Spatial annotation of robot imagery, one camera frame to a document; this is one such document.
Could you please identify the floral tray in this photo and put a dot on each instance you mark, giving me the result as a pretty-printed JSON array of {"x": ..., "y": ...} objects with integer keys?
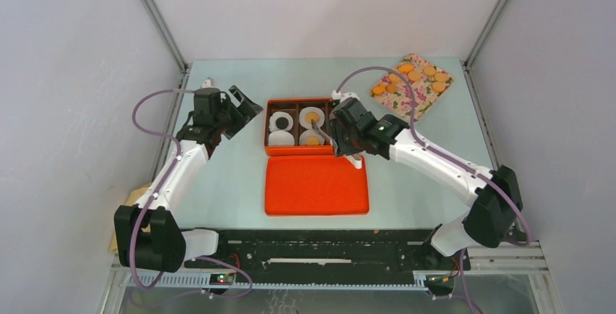
[{"x": 413, "y": 104}]

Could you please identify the white paper cup bottom-left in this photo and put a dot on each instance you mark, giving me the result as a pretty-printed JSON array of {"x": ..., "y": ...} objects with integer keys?
[{"x": 280, "y": 138}]

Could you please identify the white paper cup bottom-middle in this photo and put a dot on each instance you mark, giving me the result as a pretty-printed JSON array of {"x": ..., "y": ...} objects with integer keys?
[{"x": 307, "y": 134}]

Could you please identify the metal tongs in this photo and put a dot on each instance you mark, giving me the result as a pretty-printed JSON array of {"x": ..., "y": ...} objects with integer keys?
[{"x": 320, "y": 131}]

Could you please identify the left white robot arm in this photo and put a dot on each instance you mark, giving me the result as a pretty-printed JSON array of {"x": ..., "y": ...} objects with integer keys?
[{"x": 147, "y": 234}]

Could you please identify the white paper cup top-middle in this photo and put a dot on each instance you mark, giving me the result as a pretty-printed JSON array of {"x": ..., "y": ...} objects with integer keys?
[{"x": 304, "y": 111}]

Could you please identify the black sandwich cookie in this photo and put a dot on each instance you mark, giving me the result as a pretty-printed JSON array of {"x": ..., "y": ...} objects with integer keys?
[{"x": 281, "y": 123}]

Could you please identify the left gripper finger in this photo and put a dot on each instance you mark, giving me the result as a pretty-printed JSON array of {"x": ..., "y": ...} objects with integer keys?
[
  {"x": 247, "y": 108},
  {"x": 237, "y": 121}
]

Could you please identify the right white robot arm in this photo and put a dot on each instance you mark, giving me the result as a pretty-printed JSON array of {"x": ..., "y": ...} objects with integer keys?
[{"x": 492, "y": 195}]

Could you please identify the orange cookie tin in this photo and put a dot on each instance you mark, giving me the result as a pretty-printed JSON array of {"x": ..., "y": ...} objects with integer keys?
[{"x": 293, "y": 107}]

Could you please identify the orange tin lid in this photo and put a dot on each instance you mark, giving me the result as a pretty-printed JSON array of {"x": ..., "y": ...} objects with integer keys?
[{"x": 315, "y": 186}]

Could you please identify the white paper cup top-left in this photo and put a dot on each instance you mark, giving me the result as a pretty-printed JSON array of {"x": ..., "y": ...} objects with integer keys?
[{"x": 279, "y": 114}]

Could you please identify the orange cookie on tray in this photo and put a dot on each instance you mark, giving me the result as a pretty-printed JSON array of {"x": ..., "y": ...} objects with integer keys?
[
  {"x": 429, "y": 70},
  {"x": 439, "y": 86},
  {"x": 414, "y": 76},
  {"x": 393, "y": 78},
  {"x": 441, "y": 77},
  {"x": 405, "y": 68},
  {"x": 312, "y": 140}
]

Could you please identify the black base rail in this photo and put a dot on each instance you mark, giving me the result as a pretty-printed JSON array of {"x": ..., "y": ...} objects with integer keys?
[{"x": 335, "y": 257}]

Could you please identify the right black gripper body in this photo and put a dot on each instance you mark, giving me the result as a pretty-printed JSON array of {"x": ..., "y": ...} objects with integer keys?
[{"x": 346, "y": 141}]

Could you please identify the yellow cloth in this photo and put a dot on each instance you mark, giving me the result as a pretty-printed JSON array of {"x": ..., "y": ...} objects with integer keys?
[{"x": 131, "y": 199}]

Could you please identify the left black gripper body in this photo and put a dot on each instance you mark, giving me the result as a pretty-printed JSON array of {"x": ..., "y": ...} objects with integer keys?
[{"x": 221, "y": 120}]

